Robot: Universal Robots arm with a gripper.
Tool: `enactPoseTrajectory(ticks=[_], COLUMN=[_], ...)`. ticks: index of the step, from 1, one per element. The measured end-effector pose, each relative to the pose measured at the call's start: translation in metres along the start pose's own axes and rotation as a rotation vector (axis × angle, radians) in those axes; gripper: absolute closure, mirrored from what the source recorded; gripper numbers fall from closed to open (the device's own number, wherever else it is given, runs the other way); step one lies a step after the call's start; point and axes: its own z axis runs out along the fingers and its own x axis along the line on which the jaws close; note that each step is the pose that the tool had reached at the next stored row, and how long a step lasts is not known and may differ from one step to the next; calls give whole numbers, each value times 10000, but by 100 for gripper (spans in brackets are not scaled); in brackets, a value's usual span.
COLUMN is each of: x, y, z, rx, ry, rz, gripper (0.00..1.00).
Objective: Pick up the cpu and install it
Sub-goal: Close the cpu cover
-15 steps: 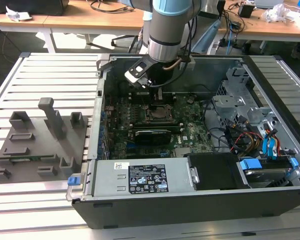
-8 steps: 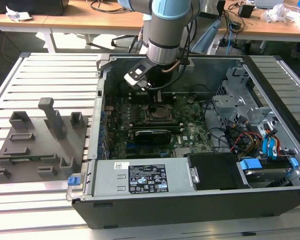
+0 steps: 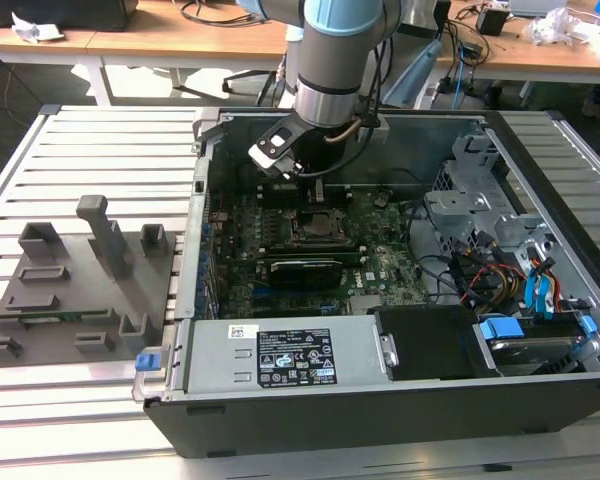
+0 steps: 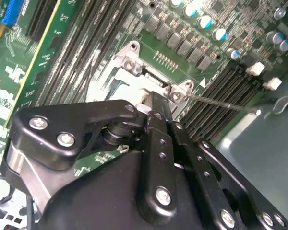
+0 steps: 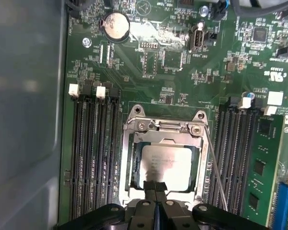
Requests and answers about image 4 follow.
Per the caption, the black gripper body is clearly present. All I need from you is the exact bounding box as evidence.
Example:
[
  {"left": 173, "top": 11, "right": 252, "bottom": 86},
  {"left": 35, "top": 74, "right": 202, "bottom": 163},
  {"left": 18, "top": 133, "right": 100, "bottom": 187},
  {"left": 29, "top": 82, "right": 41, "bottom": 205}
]
[{"left": 36, "top": 151, "right": 223, "bottom": 230}]

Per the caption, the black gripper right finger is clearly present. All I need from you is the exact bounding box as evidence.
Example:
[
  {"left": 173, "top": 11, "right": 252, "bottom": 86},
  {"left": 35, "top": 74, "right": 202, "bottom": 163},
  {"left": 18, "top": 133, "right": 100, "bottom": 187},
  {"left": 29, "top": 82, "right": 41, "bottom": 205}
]
[{"left": 165, "top": 103, "right": 288, "bottom": 230}]

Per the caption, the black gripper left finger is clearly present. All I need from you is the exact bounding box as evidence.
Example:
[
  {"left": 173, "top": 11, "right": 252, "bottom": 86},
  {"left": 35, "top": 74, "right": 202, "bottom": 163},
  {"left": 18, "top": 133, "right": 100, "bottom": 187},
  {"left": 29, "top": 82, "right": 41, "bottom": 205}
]
[{"left": 1, "top": 92, "right": 180, "bottom": 225}]

